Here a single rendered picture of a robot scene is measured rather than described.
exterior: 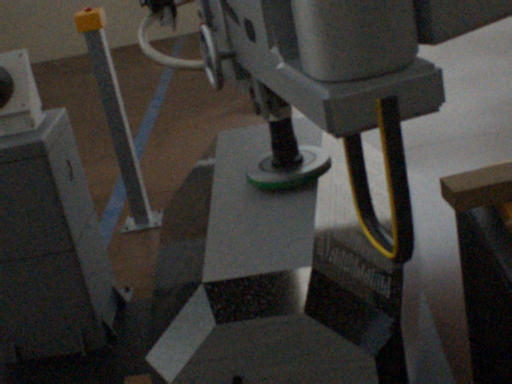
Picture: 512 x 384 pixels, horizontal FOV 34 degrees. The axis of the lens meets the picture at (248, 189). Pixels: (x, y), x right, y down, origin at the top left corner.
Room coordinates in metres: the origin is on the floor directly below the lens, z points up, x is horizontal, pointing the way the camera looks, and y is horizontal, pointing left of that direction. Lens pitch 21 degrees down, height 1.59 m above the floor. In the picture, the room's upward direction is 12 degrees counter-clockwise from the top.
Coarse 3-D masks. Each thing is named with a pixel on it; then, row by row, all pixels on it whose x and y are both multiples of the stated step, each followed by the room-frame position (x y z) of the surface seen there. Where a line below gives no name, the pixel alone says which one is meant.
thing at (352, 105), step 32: (224, 0) 1.77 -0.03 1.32; (256, 0) 1.53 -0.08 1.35; (288, 0) 1.50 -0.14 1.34; (256, 32) 1.58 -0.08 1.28; (288, 32) 1.50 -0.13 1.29; (256, 64) 1.64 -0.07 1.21; (288, 64) 1.44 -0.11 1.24; (416, 64) 1.26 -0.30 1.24; (256, 96) 1.77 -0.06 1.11; (288, 96) 1.42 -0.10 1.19; (320, 96) 1.24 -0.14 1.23; (352, 96) 1.21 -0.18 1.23; (384, 96) 1.22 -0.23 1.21; (416, 96) 1.23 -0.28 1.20; (320, 128) 1.25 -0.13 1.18; (352, 128) 1.21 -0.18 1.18
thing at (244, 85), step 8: (224, 72) 2.26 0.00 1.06; (232, 80) 2.16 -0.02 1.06; (248, 80) 1.95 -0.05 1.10; (240, 88) 2.07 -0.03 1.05; (248, 88) 1.97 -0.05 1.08; (264, 88) 1.83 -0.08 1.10; (248, 96) 1.99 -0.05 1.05; (272, 96) 1.74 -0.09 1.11; (256, 104) 1.75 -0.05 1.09; (272, 104) 1.74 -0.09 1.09; (280, 104) 1.76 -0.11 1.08; (288, 104) 1.76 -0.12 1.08; (256, 112) 1.75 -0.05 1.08; (272, 112) 1.76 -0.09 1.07
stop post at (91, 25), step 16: (80, 16) 3.85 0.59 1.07; (96, 16) 3.84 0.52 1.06; (80, 32) 3.85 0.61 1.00; (96, 32) 3.86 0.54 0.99; (96, 48) 3.86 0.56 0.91; (96, 64) 3.87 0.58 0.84; (96, 80) 3.87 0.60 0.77; (112, 80) 3.86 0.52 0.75; (112, 96) 3.86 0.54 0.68; (112, 112) 3.87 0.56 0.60; (112, 128) 3.87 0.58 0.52; (128, 128) 3.92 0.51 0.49; (128, 144) 3.86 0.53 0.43; (128, 160) 3.86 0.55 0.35; (128, 176) 3.87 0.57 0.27; (128, 192) 3.87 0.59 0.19; (144, 192) 3.91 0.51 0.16; (144, 208) 3.86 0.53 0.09; (128, 224) 3.90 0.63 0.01; (144, 224) 3.85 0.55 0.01; (160, 224) 3.81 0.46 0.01
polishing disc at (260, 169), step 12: (264, 156) 2.04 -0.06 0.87; (312, 156) 1.97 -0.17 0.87; (324, 156) 1.95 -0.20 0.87; (252, 168) 1.97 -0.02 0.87; (264, 168) 1.95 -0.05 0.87; (276, 168) 1.94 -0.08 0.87; (288, 168) 1.92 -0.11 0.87; (300, 168) 1.90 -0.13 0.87; (312, 168) 1.89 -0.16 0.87; (264, 180) 1.89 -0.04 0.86; (276, 180) 1.87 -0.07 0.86; (288, 180) 1.87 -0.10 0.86
